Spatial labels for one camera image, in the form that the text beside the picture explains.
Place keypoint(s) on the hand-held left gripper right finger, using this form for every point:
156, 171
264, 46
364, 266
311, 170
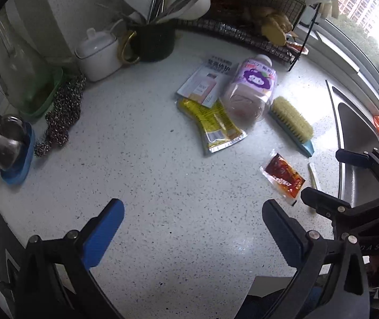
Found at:
280, 236

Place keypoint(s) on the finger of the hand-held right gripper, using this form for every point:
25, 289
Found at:
352, 158
319, 201

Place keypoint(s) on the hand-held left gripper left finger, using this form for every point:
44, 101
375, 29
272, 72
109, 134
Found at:
104, 232

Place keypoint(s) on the white plastic spoon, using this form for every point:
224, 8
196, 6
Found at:
313, 179

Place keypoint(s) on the red sauce packet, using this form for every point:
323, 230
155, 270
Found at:
282, 174

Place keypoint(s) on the plastic bottle with purple label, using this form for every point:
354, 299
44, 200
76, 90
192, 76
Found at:
252, 86

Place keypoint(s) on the yellow foil packet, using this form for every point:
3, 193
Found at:
214, 123

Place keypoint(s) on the white and pink sachet packet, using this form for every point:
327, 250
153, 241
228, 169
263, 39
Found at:
202, 83

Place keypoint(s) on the stainless steel sink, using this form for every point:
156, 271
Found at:
359, 129

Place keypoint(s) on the yellow bristle scrub brush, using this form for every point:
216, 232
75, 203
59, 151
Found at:
292, 119

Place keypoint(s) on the steel wool scourer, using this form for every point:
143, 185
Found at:
51, 139
68, 99

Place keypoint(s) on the blue plastic dish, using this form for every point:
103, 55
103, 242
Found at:
23, 162

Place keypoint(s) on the red seasoning packet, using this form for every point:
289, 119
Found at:
298, 48

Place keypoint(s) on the green plastic tray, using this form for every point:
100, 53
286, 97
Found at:
48, 103

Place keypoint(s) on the ginger piece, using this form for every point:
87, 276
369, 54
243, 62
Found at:
272, 14
274, 34

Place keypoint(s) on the white ceramic lidded jar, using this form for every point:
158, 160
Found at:
98, 53

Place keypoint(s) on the large glass jar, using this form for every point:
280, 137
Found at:
19, 66

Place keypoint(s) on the black utensil holder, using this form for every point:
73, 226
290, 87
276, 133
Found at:
152, 43

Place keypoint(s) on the dark red bag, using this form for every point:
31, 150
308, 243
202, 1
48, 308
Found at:
229, 5

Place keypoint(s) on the white window frame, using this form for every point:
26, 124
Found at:
352, 50

